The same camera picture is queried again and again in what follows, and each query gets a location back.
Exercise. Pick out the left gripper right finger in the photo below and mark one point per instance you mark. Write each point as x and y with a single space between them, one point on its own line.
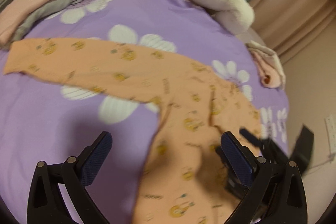
268 192

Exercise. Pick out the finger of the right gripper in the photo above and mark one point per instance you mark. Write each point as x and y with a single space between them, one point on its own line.
251 138

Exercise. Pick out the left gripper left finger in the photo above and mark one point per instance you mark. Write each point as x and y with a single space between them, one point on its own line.
46 203

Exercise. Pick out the orange cartoon print shirt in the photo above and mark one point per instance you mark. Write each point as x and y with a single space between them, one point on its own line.
183 178

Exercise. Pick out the beige and pink folded clothes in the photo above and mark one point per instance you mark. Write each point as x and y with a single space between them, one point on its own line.
268 64

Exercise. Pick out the pink and grey folded clothes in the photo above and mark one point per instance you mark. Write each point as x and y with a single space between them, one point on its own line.
14 14

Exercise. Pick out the pink curtain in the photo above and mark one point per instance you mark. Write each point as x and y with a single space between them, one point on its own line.
288 26

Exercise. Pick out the white wall power strip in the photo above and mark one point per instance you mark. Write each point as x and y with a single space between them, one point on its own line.
330 128

